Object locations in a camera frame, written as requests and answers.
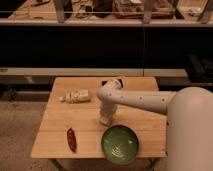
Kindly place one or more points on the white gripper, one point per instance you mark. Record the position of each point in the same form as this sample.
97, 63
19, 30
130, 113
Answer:
108, 109

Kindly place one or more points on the white sponge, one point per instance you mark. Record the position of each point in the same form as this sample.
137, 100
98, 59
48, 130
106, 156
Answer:
107, 121

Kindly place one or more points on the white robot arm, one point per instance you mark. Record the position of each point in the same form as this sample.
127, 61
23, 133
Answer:
189, 111

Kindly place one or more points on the black rectangular box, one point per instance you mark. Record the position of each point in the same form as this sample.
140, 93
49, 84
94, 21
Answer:
112, 84

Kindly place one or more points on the white plastic bottle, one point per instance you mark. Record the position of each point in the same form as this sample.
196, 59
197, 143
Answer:
76, 96

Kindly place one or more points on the green bowl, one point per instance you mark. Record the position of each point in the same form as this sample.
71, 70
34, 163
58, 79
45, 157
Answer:
120, 144

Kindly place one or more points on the wooden table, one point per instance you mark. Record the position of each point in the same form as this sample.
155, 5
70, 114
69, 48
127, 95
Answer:
83, 118

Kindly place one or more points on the red chili pepper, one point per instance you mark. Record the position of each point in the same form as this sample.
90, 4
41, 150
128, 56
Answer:
71, 139

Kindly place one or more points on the long shelf bench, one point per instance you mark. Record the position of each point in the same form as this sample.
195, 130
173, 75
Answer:
91, 72

